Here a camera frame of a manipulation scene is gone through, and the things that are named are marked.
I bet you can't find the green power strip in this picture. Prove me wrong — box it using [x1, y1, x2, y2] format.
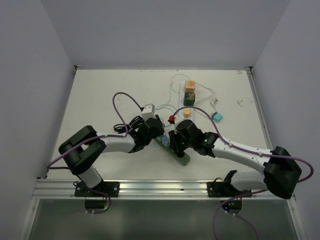
[152, 136, 192, 167]

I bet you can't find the teal USB charger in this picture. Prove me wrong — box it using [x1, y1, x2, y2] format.
[211, 112, 223, 123]

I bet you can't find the light blue USB charger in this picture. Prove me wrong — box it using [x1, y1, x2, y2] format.
[161, 135, 170, 148]

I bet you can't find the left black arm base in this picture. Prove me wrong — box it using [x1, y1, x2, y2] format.
[73, 181, 120, 198]

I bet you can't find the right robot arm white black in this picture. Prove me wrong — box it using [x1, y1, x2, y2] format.
[169, 119, 302, 200]

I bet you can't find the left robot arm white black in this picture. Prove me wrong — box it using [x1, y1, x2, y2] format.
[58, 114, 164, 197]

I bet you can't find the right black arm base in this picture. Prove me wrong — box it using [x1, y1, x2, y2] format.
[206, 177, 252, 198]

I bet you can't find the small yellow plug on strip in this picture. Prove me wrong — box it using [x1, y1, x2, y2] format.
[184, 108, 191, 118]

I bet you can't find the white three-pin plug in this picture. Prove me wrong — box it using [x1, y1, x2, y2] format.
[210, 98, 218, 107]

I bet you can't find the orange cube socket adapter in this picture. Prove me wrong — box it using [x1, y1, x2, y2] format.
[184, 80, 196, 93]

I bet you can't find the white power strip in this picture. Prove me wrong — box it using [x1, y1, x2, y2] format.
[178, 80, 196, 120]

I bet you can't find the dark green cube adapter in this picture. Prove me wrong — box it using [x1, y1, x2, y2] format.
[183, 92, 196, 107]

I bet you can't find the black power cord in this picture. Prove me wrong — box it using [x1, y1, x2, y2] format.
[112, 115, 146, 133]

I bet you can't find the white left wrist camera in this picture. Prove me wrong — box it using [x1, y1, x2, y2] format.
[141, 103, 156, 121]

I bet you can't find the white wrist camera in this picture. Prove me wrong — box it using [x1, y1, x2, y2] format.
[141, 103, 156, 121]
[167, 115, 182, 125]

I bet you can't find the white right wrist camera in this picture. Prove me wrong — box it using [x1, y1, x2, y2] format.
[167, 115, 182, 125]

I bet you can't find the light blue charging cable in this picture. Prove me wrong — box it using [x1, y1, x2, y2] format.
[153, 73, 191, 126]

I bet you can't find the aluminium mounting rail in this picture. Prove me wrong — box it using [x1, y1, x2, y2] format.
[32, 178, 296, 201]

